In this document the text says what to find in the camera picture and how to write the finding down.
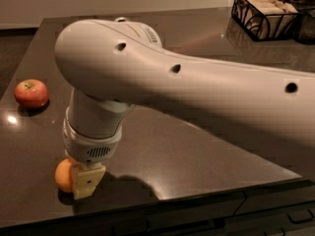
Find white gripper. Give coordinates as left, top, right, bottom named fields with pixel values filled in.
left=62, top=116, right=122, bottom=200

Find orange fruit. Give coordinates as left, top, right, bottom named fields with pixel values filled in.
left=55, top=158, right=72, bottom=193

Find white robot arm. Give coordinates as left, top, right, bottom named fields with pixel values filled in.
left=54, top=20, right=315, bottom=200

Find orange soda can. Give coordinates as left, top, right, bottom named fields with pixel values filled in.
left=114, top=17, right=130, bottom=23

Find red apple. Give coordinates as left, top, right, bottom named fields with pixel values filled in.
left=14, top=79, right=49, bottom=109

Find napkins in basket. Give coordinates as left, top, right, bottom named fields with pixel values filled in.
left=239, top=0, right=298, bottom=39

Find black drawer handle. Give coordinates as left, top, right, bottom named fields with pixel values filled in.
left=287, top=209, right=315, bottom=224

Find black wire basket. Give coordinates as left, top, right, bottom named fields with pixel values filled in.
left=230, top=0, right=300, bottom=42

